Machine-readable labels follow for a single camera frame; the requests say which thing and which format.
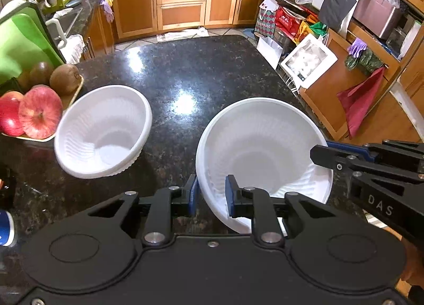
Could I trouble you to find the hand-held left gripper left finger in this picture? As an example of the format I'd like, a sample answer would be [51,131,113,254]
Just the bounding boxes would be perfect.
[88,174,199,247]

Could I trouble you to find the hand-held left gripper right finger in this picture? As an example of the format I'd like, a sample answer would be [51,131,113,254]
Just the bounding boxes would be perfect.
[225,175,336,249]

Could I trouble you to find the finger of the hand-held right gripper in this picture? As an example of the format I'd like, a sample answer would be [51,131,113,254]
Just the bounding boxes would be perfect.
[326,140,424,164]
[310,144,424,182]

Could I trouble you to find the white ribbed plastic bowl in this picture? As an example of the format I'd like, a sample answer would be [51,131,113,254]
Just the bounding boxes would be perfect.
[54,84,153,179]
[195,97,334,235]

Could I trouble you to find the red cloth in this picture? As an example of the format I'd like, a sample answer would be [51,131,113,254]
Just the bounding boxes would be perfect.
[337,66,387,140]

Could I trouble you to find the purple rubber glove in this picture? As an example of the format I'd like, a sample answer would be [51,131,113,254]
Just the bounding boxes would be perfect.
[347,37,368,57]
[99,0,115,23]

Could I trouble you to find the white paper bag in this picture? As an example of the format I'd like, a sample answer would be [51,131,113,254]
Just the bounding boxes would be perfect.
[256,37,284,69]

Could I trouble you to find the red gift bag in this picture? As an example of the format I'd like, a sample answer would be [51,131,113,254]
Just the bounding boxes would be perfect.
[275,7,309,38]

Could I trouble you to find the pink metallic appliance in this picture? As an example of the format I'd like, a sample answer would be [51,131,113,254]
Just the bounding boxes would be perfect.
[352,0,403,39]

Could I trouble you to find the patterned gift bag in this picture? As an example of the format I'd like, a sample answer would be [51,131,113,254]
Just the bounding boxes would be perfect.
[254,3,277,39]

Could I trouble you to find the beige fruit tray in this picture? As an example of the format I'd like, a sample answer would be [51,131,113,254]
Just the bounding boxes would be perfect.
[0,73,85,143]

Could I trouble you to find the red apple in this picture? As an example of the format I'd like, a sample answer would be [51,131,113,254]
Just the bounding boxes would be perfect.
[18,86,64,140]
[0,91,26,137]

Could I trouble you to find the brown kiwi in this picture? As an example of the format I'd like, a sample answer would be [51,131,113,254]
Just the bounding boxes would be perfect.
[16,71,32,92]
[29,61,54,87]
[49,64,83,96]

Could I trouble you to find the blue paper cup white lid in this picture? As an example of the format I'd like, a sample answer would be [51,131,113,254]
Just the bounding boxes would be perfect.
[0,210,17,248]

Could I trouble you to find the wooden lower cabinets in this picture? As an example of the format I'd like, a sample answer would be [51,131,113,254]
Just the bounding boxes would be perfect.
[111,0,276,40]

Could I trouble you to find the green cutting board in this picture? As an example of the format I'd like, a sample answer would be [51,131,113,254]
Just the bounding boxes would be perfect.
[0,13,67,88]

